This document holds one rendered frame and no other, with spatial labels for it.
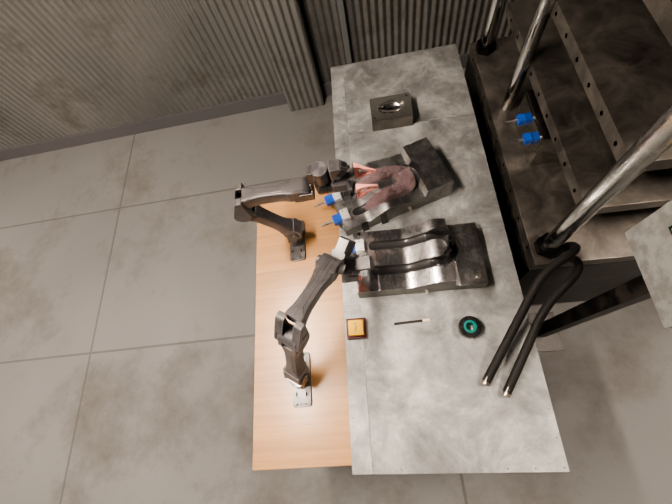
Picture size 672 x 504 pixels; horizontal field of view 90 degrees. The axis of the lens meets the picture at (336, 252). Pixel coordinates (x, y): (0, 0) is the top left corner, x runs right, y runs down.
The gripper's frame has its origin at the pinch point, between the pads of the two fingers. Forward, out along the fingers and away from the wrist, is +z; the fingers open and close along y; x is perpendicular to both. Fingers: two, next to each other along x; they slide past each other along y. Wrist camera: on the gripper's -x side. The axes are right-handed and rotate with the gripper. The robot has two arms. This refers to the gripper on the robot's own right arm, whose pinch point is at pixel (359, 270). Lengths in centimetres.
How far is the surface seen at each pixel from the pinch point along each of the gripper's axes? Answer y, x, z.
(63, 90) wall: 184, 242, -9
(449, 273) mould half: -4.6, -31.3, 10.9
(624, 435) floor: -86, -86, 116
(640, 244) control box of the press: -4, -86, 11
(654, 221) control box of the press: 1, -89, 4
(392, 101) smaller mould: 87, -13, 30
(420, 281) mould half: -6.1, -20.4, 10.3
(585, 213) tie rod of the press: 8, -75, 8
